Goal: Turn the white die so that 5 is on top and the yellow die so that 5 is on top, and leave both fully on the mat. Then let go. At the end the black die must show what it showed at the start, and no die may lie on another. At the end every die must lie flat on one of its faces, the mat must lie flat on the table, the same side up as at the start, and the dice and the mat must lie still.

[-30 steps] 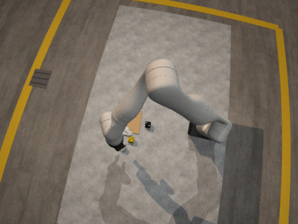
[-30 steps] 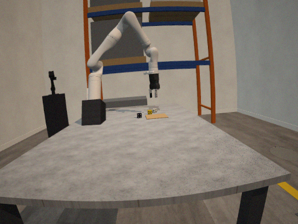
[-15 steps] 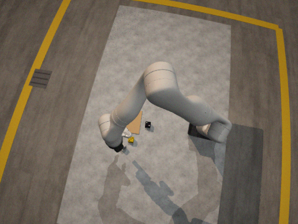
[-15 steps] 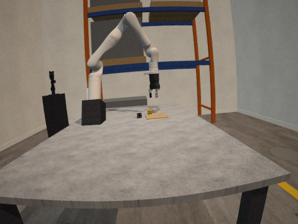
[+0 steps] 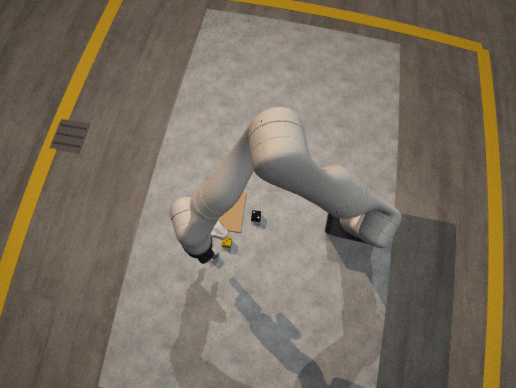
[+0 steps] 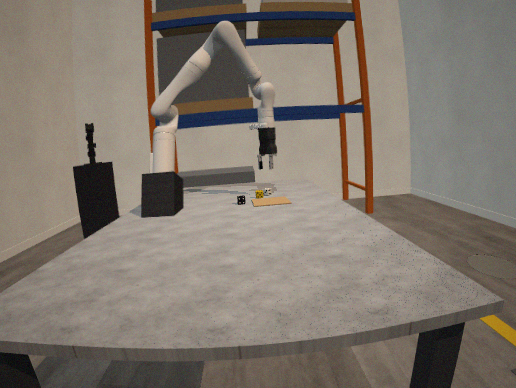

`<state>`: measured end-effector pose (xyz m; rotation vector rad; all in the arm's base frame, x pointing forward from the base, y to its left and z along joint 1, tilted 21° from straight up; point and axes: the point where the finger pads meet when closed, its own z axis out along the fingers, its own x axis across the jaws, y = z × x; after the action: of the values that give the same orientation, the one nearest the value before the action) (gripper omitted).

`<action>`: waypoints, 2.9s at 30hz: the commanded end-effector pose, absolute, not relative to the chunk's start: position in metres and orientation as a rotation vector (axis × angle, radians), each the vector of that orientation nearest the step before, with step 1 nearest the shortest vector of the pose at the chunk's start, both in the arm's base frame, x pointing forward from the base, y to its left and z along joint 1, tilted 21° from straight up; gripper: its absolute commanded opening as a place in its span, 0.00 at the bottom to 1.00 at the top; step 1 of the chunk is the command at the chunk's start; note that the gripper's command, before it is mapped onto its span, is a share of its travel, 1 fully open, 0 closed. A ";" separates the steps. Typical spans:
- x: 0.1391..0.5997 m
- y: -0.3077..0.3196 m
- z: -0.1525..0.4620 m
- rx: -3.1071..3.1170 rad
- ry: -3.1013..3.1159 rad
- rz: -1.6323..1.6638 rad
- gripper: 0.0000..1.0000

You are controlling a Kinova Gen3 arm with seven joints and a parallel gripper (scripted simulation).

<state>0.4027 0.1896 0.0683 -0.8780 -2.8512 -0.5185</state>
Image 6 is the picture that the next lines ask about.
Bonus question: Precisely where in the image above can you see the tan mat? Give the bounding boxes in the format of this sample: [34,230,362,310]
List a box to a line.
[252,196,292,207]

